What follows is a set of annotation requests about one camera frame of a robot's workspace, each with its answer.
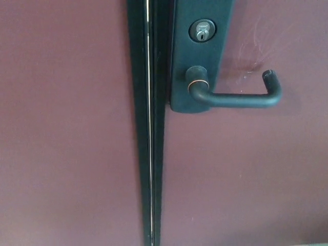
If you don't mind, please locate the black lever door handle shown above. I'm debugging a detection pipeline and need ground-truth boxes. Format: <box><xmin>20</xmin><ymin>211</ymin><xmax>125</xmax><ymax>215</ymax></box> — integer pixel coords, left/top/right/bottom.
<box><xmin>184</xmin><ymin>65</ymin><xmax>283</xmax><ymax>109</ymax></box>

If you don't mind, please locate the black door edge strip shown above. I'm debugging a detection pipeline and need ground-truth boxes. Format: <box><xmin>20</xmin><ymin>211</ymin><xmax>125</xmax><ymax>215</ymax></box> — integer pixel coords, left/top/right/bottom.
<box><xmin>125</xmin><ymin>0</ymin><xmax>155</xmax><ymax>246</ymax></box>
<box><xmin>148</xmin><ymin>0</ymin><xmax>178</xmax><ymax>246</ymax></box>

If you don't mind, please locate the silver lock cylinder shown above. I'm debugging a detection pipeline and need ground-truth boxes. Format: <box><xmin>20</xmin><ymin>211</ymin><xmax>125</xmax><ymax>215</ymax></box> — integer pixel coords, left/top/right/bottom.
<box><xmin>188</xmin><ymin>18</ymin><xmax>217</xmax><ymax>43</ymax></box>

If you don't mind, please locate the black door handle backplate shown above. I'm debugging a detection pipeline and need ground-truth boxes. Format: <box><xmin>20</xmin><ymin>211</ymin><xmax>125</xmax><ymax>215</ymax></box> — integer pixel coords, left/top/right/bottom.
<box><xmin>169</xmin><ymin>0</ymin><xmax>235</xmax><ymax>114</ymax></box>

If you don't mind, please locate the maroon door leaf with handle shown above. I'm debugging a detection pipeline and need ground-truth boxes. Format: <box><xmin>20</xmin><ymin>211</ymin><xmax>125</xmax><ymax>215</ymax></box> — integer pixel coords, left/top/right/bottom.
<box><xmin>160</xmin><ymin>0</ymin><xmax>328</xmax><ymax>246</ymax></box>

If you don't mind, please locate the maroon door leaf without handle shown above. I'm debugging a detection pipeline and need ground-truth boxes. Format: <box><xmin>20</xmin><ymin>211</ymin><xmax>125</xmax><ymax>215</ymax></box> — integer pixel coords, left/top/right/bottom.
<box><xmin>0</xmin><ymin>0</ymin><xmax>145</xmax><ymax>246</ymax></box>

